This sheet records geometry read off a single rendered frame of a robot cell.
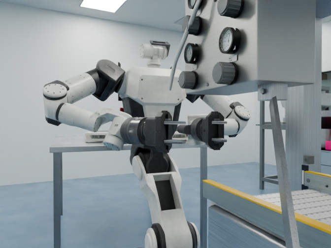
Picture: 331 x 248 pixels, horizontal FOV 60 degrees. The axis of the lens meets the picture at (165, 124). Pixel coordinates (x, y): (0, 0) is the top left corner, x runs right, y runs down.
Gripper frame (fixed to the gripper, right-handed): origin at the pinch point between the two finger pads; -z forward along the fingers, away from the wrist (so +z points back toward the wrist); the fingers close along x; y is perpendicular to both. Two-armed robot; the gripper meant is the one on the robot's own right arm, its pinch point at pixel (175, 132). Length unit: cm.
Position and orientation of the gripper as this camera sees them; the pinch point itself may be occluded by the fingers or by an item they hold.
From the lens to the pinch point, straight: 82.9
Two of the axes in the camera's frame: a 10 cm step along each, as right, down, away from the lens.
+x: 0.0, 10.0, 0.2
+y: -6.0, 0.1, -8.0
